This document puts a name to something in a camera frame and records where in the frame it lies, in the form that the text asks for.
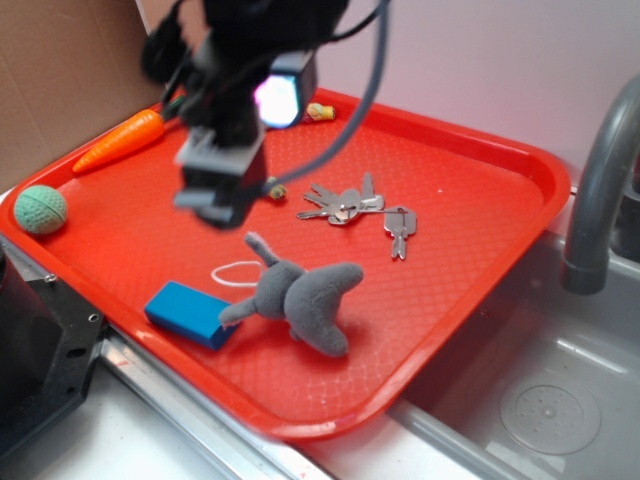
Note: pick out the multicolor braided rope toy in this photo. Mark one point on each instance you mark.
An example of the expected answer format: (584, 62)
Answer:
(314, 113)

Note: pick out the green textured ball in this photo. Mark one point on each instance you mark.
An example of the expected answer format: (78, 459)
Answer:
(40, 210)

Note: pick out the gray toy sink basin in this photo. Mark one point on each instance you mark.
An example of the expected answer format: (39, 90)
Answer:
(538, 383)

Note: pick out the black gray gripper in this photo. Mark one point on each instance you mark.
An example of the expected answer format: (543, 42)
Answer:
(224, 151)

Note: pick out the gray curved faucet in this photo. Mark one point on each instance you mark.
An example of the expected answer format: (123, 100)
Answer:
(605, 214)

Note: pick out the silver key bunch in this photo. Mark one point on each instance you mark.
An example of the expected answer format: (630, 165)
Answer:
(339, 209)

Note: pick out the blue rectangular block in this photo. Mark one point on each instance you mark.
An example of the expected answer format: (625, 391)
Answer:
(189, 313)

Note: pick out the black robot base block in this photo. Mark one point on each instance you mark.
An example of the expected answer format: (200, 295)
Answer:
(50, 338)

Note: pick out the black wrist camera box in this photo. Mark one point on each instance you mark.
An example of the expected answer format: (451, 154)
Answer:
(283, 97)

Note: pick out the brown cardboard panel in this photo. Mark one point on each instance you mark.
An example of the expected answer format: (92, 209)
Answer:
(70, 70)

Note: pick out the orange toy carrot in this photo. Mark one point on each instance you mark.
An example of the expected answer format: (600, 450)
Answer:
(138, 131)

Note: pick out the red plastic tray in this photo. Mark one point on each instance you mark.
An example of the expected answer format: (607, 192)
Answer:
(480, 200)

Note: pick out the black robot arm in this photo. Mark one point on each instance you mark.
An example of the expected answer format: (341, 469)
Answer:
(264, 29)

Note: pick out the gray plush bunny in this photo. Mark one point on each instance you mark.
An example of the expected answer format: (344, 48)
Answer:
(308, 300)

